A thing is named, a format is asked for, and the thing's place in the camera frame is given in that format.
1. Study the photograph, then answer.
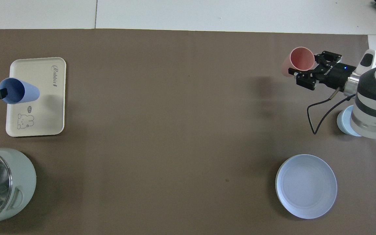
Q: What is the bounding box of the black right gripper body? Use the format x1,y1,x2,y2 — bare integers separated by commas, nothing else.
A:
319,62,357,91

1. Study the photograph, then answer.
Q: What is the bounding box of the pink plastic cup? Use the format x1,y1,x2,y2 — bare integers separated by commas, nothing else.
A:
281,47,315,78

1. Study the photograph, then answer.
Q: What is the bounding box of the blue plastic cup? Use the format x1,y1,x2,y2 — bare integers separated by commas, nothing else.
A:
0,78,40,104

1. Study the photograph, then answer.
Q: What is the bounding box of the cream tray with rabbit print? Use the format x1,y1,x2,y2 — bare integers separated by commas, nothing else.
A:
6,57,67,137

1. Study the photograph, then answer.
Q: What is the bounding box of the light blue bowl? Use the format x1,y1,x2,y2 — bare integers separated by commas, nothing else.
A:
337,104,371,137

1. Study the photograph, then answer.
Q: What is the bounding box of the pale green cooking pot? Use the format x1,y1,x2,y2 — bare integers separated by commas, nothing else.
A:
0,148,37,228

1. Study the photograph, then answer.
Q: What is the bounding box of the pale blue plate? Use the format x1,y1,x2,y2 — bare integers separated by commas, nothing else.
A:
275,154,338,219

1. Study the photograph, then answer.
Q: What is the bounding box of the brown table mat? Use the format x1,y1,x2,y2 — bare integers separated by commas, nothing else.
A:
0,29,376,235

